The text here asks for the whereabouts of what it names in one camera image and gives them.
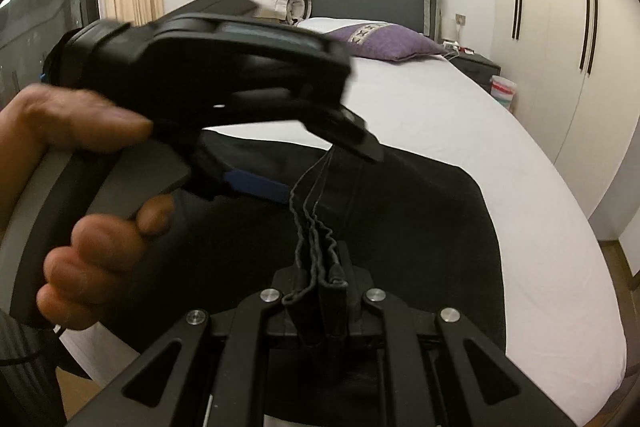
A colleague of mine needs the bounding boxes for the person's left hand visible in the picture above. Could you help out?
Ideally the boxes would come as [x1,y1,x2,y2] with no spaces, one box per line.
[0,84,176,333]

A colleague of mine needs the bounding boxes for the purple patterned pillow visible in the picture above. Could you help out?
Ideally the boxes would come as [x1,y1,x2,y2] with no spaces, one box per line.
[327,22,450,62]

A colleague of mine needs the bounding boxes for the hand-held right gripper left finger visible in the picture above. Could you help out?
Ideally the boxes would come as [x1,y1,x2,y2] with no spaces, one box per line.
[65,264,321,427]

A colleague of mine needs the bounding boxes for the white wardrobe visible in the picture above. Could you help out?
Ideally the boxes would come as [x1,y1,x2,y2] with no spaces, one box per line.
[492,0,640,243]

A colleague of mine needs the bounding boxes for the white striped bin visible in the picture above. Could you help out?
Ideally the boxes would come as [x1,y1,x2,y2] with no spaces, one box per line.
[490,75,517,112]

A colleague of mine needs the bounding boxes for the black pants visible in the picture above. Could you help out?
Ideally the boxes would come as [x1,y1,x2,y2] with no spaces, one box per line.
[75,129,506,413]

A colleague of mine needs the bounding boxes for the white bed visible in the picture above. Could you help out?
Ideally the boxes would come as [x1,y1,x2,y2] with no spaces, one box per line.
[0,17,626,427]

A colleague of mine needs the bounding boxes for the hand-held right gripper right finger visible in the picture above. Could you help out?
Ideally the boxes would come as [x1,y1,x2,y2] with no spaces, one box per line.
[337,241,576,427]

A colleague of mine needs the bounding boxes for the white pillow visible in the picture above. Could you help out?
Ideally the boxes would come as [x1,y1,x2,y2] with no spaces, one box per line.
[295,17,401,34]

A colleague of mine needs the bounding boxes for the dark nightstand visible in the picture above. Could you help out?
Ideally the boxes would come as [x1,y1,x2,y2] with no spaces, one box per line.
[442,41,502,88]

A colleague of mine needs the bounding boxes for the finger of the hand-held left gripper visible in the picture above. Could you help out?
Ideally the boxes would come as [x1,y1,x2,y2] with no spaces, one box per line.
[192,132,293,204]
[300,99,386,162]

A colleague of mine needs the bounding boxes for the person's dark striped clothing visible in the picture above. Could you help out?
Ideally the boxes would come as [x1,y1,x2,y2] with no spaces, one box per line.
[0,307,67,427]

